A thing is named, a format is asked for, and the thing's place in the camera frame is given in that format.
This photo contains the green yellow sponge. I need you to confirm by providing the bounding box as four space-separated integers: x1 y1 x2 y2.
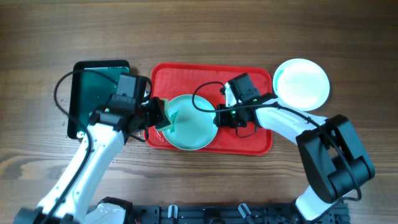
155 99 174 131

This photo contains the black cable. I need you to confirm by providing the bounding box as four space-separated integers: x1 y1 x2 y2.
192 81 363 224
46 68 121 224

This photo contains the right black cable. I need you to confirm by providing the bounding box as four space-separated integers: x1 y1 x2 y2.
192 81 363 224

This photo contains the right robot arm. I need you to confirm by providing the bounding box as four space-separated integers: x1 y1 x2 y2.
215 73 375 223

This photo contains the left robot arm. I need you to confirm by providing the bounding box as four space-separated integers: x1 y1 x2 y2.
14 73 170 223

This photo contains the white plate top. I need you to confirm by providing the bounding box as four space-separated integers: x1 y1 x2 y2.
272 58 330 111

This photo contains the light blue plate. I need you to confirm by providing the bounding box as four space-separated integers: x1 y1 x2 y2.
162 95 218 151

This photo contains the left black cable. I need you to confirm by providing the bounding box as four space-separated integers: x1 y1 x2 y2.
46 68 121 224

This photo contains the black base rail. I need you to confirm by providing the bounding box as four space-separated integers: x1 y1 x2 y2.
86 202 350 224

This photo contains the red plastic tray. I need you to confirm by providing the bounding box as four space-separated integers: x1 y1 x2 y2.
147 63 272 156

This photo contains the black tray with green water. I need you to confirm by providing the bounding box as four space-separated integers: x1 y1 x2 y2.
69 60 130 126

